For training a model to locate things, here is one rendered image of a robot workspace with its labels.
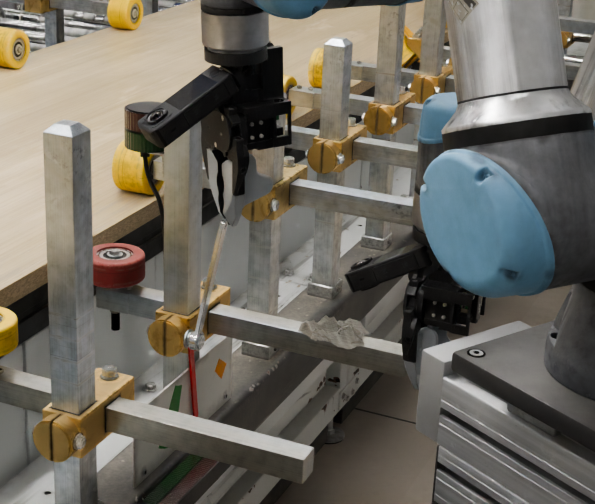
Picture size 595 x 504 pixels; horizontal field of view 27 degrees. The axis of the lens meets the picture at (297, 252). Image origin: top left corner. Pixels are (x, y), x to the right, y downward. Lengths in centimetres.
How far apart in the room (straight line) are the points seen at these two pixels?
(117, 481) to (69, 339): 26
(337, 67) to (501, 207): 106
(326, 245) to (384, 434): 113
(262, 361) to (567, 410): 86
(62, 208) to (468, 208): 51
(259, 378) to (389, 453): 125
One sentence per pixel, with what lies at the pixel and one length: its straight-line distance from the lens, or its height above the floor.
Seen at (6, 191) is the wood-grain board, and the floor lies 90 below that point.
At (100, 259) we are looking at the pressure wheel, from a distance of 165.
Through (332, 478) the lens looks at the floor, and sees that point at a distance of 291.
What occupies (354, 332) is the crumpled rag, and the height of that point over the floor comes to 87.
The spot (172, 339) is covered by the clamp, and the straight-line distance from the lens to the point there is 157.
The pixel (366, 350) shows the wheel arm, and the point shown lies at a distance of 154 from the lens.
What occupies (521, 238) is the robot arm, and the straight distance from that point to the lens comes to 92.
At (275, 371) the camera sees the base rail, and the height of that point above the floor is 69.
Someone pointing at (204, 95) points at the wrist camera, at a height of 118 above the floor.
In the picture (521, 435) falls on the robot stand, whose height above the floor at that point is 97.
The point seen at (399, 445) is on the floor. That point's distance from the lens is 306.
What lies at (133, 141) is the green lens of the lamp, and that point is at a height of 109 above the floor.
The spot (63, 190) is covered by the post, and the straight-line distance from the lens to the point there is 130.
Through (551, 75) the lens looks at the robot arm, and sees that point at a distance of 97.
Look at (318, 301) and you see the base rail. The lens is 205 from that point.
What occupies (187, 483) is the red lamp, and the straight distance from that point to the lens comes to 155.
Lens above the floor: 153
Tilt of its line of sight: 22 degrees down
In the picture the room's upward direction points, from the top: 3 degrees clockwise
